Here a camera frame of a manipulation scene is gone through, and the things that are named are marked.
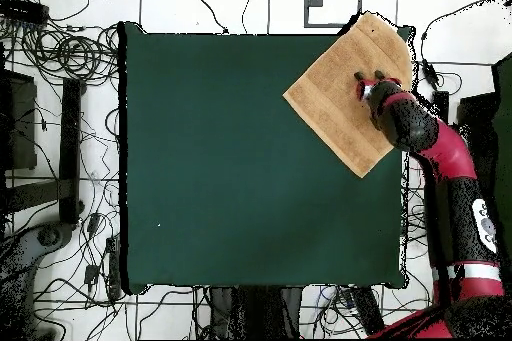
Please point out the tan terry towel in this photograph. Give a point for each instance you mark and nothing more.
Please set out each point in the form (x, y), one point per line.
(332, 97)

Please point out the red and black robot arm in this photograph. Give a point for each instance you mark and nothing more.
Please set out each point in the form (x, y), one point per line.
(448, 153)

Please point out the black power adapter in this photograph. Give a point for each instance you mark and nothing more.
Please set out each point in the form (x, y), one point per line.
(91, 275)
(430, 73)
(93, 224)

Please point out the black box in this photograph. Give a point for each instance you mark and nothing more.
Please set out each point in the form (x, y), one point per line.
(20, 125)
(480, 125)

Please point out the dark green table cloth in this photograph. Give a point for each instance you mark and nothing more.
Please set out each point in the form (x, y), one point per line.
(200, 157)

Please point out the black power strip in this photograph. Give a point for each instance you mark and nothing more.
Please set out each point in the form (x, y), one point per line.
(366, 309)
(114, 269)
(24, 11)

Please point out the dark grey stand base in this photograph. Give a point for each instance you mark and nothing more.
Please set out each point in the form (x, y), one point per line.
(48, 237)

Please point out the black stand leg frame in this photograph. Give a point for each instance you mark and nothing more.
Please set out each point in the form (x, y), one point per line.
(71, 137)
(440, 103)

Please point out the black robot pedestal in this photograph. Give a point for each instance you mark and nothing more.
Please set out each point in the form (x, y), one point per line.
(256, 313)

